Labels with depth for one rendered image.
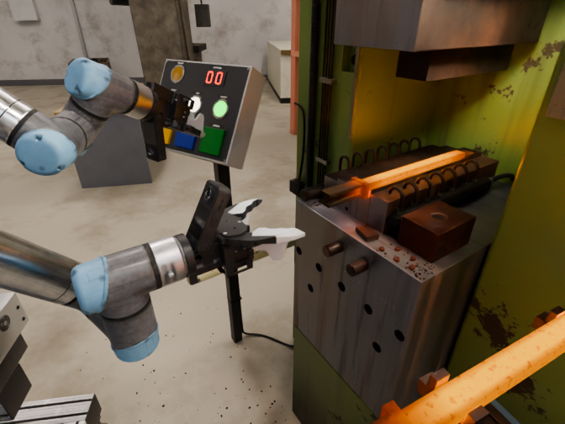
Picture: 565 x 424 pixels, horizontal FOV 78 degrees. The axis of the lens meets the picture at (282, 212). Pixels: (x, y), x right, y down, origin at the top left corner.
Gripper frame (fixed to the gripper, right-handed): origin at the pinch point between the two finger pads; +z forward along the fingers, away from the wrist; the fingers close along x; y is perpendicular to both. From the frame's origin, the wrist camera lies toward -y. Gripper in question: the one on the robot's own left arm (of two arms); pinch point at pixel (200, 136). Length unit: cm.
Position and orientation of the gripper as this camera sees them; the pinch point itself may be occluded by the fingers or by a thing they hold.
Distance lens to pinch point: 99.6
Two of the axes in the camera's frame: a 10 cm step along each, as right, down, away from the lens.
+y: 2.6, -9.6, -0.6
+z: 4.6, 0.7, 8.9
